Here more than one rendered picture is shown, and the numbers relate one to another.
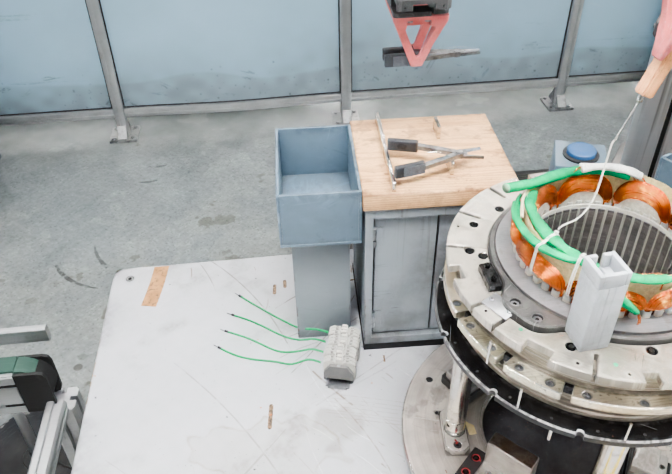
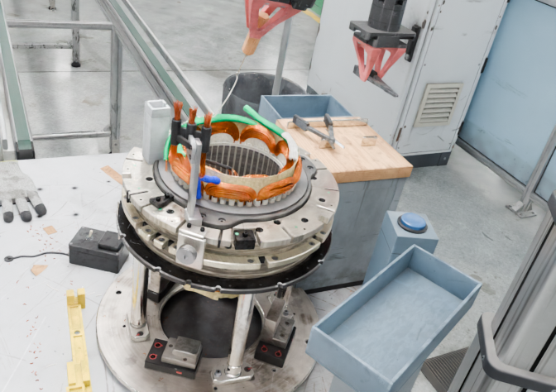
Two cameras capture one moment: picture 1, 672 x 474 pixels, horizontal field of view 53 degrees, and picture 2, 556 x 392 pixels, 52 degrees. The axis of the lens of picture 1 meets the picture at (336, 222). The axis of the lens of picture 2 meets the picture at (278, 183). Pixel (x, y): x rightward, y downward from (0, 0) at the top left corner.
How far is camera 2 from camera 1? 0.99 m
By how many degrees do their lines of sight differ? 52
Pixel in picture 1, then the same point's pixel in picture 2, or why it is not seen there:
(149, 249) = not seen: hidden behind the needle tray
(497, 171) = (335, 164)
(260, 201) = not seen: hidden behind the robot
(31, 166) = (450, 179)
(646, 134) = (510, 291)
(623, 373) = (127, 166)
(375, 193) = (281, 122)
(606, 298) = (146, 121)
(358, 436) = not seen: hidden behind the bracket
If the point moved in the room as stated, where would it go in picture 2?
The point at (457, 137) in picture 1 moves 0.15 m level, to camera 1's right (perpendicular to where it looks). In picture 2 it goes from (368, 152) to (410, 198)
